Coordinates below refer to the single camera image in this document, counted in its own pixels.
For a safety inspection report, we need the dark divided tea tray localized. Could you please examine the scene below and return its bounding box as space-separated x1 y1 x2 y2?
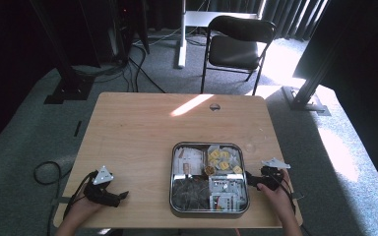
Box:
168 141 251 218

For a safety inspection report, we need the person's left hand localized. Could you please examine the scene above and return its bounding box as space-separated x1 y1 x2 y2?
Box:
66 196 103 227

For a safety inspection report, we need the black metal stand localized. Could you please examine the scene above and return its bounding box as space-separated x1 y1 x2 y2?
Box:
281 19 346 117
29 0 96 105

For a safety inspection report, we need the black tape strip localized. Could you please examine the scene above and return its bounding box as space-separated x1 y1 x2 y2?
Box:
73 120 83 138

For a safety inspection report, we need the black looped floor cable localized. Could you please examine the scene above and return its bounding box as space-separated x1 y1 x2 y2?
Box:
32 160 74 236

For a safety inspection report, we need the pile of white printed packets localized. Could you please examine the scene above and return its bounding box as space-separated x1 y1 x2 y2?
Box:
209 175 248 210

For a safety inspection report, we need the clear glass cup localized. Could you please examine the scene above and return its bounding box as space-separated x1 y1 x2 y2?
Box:
242 128 264 153

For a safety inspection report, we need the dark pleated curtain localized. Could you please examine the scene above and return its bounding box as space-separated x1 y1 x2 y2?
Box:
206 0 331 42

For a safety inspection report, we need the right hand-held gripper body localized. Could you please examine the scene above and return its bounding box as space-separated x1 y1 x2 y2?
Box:
257 157 291 191

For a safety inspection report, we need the grey tape strip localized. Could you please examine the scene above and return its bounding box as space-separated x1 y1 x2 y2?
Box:
50 196 73 207

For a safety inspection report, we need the pile of dark green packets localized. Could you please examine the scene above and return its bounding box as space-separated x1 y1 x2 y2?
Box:
171 177 210 210

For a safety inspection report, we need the clear lid with wooden knob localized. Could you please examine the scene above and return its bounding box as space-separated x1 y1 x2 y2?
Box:
169 142 250 214

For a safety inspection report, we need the dark computer equipment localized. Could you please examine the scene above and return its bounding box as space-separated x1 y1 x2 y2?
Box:
78 0 151 67

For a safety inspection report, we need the pile of white paper packets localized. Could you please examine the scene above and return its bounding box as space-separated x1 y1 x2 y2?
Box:
173 147 207 176

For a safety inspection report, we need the person's right hand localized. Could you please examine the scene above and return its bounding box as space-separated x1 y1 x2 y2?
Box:
256 170 295 217

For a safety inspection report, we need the left hand-held gripper cable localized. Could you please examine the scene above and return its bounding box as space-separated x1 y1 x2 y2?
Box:
63 170 99 220

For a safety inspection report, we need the bundle of black floor cables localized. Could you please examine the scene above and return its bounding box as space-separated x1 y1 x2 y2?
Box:
72 42 166 94

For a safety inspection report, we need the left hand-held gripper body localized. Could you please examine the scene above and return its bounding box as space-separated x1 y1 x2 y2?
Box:
84 165 121 208

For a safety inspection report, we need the black folding chair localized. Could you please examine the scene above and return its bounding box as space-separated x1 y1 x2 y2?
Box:
200 15 277 96

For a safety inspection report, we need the right hand-held gripper cable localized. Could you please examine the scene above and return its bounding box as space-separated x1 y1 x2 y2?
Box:
274 171 298 215

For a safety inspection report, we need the pile of yellow label tea bags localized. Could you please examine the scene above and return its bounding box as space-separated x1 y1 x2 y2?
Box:
206 145 244 176

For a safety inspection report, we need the hand-held gripper cable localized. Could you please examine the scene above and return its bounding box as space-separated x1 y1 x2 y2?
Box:
63 170 99 220
274 171 298 215

